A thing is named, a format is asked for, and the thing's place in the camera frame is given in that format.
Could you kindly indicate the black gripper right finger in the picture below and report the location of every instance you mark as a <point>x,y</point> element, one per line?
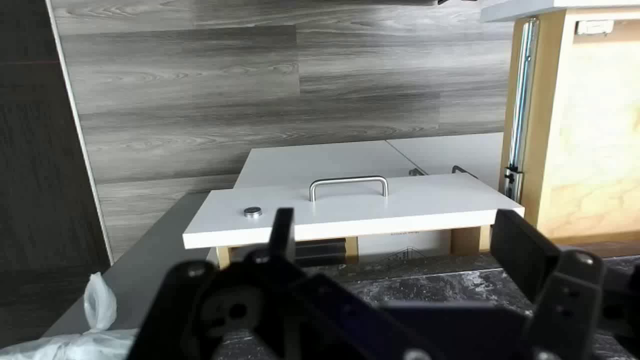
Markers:
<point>567,306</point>

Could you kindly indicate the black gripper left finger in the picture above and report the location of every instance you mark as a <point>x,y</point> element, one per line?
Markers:
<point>227,306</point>

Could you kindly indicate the round metal drawer lock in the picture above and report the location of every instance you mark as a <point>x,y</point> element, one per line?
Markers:
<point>253,213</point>

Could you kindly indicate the white drawer with round lock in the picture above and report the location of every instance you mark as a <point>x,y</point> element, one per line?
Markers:
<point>413,201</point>

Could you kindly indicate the crumpled white plastic bag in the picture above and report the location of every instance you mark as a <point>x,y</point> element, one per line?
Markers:
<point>99,306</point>

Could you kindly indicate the white lower cabinet door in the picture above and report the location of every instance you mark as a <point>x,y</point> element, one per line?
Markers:
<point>301,162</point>
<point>452,153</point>

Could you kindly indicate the small white label sticker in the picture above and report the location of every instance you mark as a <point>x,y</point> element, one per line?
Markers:
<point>595,26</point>

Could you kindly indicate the metal drawer slide rail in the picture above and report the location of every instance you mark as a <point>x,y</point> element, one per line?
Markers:
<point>528,100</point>

